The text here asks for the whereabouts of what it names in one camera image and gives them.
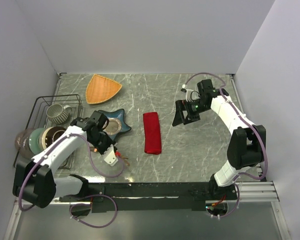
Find clear glass bowl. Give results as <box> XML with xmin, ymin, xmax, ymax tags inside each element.
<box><xmin>14</xmin><ymin>128</ymin><xmax>35</xmax><ymax>159</ymax></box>

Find grey ribbed mug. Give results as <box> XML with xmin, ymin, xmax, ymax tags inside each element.
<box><xmin>46</xmin><ymin>103</ymin><xmax>72</xmax><ymax>125</ymax></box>

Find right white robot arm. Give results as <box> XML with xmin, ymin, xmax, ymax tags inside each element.
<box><xmin>172</xmin><ymin>79</ymin><xmax>266</xmax><ymax>200</ymax></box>

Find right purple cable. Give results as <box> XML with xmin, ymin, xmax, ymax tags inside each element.
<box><xmin>182</xmin><ymin>71</ymin><xmax>269</xmax><ymax>219</ymax></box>

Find red cloth napkin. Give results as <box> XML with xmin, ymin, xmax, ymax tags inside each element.
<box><xmin>143</xmin><ymin>112</ymin><xmax>162</xmax><ymax>155</ymax></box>

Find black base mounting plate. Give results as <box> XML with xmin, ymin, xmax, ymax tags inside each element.
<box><xmin>59</xmin><ymin>182</ymin><xmax>238</xmax><ymax>213</ymax></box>

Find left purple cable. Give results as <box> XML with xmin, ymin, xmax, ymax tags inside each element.
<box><xmin>17</xmin><ymin>133</ymin><xmax>126</xmax><ymax>229</ymax></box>

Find purple cable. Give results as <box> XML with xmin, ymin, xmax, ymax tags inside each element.
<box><xmin>17</xmin><ymin>133</ymin><xmax>126</xmax><ymax>229</ymax></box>
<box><xmin>182</xmin><ymin>71</ymin><xmax>269</xmax><ymax>219</ymax></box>

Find green ceramic bowl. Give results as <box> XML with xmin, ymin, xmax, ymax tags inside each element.
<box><xmin>28</xmin><ymin>128</ymin><xmax>46</xmax><ymax>155</ymax></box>

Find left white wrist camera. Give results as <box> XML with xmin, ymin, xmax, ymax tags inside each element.
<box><xmin>101</xmin><ymin>147</ymin><xmax>119</xmax><ymax>167</ymax></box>

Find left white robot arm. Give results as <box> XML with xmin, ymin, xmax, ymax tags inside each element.
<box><xmin>12</xmin><ymin>111</ymin><xmax>118</xmax><ymax>211</ymax></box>

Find brown cream ceramic bowl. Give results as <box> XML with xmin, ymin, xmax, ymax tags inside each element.
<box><xmin>38</xmin><ymin>126</ymin><xmax>66</xmax><ymax>151</ymax></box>

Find aluminium frame rail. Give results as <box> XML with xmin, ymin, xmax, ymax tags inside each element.
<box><xmin>204</xmin><ymin>181</ymin><xmax>279</xmax><ymax>203</ymax></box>

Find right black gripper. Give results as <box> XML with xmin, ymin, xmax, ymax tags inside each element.
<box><xmin>172</xmin><ymin>99</ymin><xmax>210</xmax><ymax>127</ymax></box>

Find copper fork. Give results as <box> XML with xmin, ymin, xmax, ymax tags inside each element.
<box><xmin>89</xmin><ymin>146</ymin><xmax>130</xmax><ymax>167</ymax></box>

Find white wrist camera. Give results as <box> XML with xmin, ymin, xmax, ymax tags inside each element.
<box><xmin>181</xmin><ymin>84</ymin><xmax>200</xmax><ymax>102</ymax></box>
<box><xmin>101</xmin><ymin>147</ymin><xmax>119</xmax><ymax>167</ymax></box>

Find orange woven basket tray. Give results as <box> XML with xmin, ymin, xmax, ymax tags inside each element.
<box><xmin>85</xmin><ymin>74</ymin><xmax>122</xmax><ymax>105</ymax></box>

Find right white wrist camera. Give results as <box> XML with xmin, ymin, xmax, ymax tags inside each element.
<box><xmin>181</xmin><ymin>84</ymin><xmax>200</xmax><ymax>102</ymax></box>

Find blue star-shaped dish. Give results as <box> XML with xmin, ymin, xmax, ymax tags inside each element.
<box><xmin>99</xmin><ymin>108</ymin><xmax>132</xmax><ymax>143</ymax></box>

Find black wire dish rack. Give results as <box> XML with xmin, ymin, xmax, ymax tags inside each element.
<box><xmin>12</xmin><ymin>93</ymin><xmax>84</xmax><ymax>171</ymax></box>

